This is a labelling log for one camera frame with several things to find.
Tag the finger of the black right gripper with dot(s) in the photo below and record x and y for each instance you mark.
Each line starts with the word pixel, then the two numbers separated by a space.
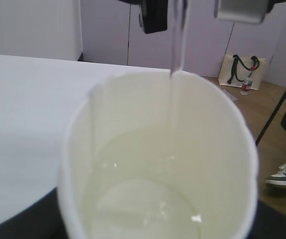
pixel 153 16

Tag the clear green-label water bottle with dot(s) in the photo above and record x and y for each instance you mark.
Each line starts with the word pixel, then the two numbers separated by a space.
pixel 180 20

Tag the red-label bottle on floor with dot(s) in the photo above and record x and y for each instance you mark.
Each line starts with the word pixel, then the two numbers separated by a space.
pixel 247 83

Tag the black tripod leg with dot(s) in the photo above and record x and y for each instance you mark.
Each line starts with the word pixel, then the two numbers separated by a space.
pixel 270 119

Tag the white paper cup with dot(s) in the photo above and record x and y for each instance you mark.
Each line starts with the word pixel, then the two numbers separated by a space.
pixel 154 155

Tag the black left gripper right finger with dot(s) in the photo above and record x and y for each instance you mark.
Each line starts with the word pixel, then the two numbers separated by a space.
pixel 268 223

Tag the cream tote bag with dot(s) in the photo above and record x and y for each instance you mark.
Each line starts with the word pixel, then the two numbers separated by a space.
pixel 236 69

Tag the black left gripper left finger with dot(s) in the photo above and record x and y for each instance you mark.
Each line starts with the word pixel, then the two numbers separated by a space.
pixel 42 220

